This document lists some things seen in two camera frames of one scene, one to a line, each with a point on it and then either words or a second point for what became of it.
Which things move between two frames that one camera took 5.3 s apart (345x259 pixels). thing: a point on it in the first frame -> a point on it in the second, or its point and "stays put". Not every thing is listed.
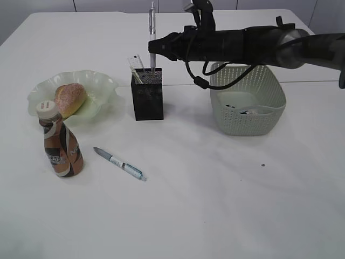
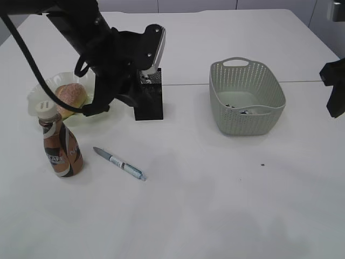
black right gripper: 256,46 -> 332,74
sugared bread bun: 69,98 stays put
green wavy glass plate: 99,89 stays put
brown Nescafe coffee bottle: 62,152 stays put
